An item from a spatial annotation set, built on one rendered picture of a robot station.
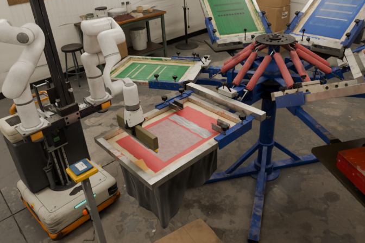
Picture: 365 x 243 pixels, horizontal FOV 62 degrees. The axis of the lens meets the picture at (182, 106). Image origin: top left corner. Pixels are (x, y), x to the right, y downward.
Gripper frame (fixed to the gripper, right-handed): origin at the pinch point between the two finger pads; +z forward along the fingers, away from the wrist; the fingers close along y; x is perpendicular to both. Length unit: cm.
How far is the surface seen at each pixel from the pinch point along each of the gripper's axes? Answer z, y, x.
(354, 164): -1, -52, 95
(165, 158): 14.5, -6.8, 15.7
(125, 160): 11.1, 12.0, 4.3
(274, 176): 109, -131, 14
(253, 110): 6, -70, 28
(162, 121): 14.8, -30.0, -16.1
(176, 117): 14.0, -38.9, -11.8
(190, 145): 14.5, -24.5, 16.8
